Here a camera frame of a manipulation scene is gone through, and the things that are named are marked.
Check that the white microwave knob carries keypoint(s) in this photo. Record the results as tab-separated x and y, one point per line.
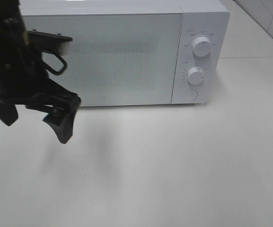
201	45
195	76

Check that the round white door button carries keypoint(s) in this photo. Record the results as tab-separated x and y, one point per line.
190	95

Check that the white microwave door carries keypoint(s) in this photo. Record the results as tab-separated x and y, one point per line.
117	59

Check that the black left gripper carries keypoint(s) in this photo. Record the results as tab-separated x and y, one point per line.
24	80

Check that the white microwave oven body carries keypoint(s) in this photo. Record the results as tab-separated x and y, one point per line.
198	17

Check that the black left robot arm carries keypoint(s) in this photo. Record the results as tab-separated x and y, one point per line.
12	22

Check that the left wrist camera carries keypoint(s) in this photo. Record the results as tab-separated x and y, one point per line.
49	43

